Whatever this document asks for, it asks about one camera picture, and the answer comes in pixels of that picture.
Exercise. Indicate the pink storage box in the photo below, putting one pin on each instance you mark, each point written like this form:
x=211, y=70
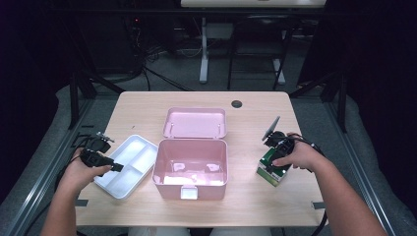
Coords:
x=196, y=124

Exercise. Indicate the aluminium rail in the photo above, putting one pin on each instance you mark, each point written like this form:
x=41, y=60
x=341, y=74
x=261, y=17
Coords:
x=360, y=183
x=39, y=193

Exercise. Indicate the tall white desk leg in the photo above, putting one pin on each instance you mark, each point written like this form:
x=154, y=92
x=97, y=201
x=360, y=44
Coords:
x=204, y=49

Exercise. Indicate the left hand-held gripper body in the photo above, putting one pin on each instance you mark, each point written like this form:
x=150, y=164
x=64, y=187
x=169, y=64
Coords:
x=95, y=157

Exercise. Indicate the white background desk top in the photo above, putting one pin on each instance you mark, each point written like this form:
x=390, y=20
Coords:
x=252, y=3

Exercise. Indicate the person's left hand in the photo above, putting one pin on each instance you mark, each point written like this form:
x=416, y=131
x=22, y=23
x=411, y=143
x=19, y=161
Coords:
x=78, y=175

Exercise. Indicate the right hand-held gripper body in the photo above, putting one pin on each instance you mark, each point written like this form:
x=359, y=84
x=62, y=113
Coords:
x=283, y=144

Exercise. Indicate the green and white carton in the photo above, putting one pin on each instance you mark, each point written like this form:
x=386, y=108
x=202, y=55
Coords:
x=273, y=180

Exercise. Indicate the white divided tray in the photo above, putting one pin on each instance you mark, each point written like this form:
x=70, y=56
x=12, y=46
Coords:
x=131, y=154

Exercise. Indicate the black metal stand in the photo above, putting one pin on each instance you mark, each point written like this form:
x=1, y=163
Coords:
x=73, y=98
x=342, y=105

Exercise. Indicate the person's right hand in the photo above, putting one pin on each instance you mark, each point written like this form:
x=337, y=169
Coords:
x=305, y=155

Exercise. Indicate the black chair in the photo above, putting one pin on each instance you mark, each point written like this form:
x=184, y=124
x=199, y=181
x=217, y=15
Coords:
x=262, y=32

